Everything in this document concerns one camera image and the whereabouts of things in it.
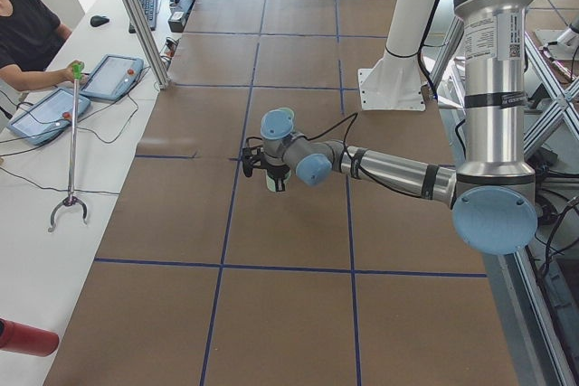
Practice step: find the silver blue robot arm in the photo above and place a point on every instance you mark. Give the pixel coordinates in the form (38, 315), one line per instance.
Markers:
(492, 194)

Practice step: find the red bottle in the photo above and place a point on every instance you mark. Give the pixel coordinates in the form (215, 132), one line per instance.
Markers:
(20, 338)

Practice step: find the brown paper table cover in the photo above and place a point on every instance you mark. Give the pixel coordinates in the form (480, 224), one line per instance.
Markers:
(205, 277)

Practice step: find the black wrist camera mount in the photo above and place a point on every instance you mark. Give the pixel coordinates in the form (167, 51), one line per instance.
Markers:
(252, 158)

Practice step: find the blue teach pendant far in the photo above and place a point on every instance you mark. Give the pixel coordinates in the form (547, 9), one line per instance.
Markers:
(112, 78)

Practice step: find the green handled reacher grabber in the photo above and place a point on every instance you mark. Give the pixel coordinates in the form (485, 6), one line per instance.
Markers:
(71, 199)

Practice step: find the blue teach pendant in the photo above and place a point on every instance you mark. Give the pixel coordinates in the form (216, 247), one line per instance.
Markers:
(112, 78)
(44, 121)

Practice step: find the pale green cup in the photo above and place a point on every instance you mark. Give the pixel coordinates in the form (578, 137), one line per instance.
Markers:
(270, 182)
(288, 111)

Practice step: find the person in black shirt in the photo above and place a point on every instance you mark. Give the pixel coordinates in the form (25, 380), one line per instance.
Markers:
(31, 35)

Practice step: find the black computer mouse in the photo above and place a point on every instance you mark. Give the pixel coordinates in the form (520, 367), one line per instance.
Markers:
(98, 20)

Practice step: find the blue teach pendant near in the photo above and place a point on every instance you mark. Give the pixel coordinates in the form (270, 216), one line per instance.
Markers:
(44, 121)

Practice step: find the grey aluminium frame post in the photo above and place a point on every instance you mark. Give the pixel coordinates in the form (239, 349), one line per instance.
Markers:
(147, 42)

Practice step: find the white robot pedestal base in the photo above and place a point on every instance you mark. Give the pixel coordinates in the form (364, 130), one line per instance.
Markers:
(394, 82)

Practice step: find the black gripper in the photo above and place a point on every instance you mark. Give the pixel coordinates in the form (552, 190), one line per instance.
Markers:
(276, 170)

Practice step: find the black keyboard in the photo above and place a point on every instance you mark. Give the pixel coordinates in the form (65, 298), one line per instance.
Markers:
(150, 10)

